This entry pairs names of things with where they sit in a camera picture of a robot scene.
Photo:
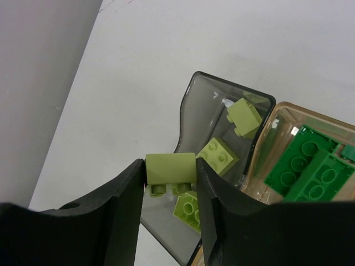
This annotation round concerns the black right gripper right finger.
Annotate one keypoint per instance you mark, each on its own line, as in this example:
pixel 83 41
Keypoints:
pixel 239 230

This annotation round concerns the light green lego brick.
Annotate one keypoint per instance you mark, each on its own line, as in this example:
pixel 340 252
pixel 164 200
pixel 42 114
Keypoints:
pixel 176 169
pixel 218 155

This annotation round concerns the light green lego underside up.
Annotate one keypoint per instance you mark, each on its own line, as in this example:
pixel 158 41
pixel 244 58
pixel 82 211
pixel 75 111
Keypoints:
pixel 186 210

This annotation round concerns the small dark green lego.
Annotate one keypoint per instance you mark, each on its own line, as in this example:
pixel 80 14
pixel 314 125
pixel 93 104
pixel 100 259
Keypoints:
pixel 348 153

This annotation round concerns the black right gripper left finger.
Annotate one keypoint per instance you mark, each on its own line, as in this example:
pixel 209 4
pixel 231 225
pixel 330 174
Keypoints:
pixel 99 228

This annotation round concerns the amber translucent plastic container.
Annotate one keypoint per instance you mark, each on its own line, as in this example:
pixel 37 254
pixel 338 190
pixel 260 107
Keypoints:
pixel 280 129

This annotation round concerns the light green square lego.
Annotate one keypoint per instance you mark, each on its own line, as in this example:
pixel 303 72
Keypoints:
pixel 245 117

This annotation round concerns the long dark green lego brick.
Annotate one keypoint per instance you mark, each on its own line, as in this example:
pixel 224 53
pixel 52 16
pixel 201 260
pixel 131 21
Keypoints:
pixel 297 156

